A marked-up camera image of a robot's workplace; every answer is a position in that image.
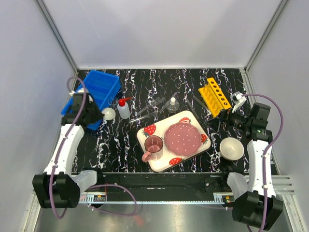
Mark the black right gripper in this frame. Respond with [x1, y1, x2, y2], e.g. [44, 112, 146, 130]
[205, 103, 253, 133]

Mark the yellow test tube rack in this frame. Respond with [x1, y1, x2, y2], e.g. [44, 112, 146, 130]
[198, 78, 231, 117]

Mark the small clear glass beaker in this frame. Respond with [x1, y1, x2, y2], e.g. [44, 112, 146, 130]
[108, 97, 118, 109]

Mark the wash bottle with red cap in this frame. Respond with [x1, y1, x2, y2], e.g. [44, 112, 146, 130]
[117, 97, 132, 119]

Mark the glass alcohol lamp white cap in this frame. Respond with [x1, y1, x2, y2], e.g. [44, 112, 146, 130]
[166, 97, 179, 113]

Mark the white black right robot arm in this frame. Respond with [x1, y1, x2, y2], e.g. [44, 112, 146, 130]
[207, 103, 283, 232]

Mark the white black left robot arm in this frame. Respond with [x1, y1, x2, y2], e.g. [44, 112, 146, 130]
[32, 93, 104, 209]

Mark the cream ceramic bowl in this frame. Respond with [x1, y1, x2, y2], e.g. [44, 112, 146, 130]
[219, 137, 244, 161]

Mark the pink polka dot plate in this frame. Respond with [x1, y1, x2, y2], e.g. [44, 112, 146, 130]
[164, 122, 201, 157]

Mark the strawberry pattern white tray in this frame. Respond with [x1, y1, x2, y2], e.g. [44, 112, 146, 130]
[137, 111, 211, 173]

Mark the pink ghost pattern mug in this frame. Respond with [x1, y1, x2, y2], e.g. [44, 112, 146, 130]
[141, 135, 163, 162]

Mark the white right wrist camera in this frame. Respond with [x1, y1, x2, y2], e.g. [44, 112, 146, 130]
[230, 92, 246, 113]

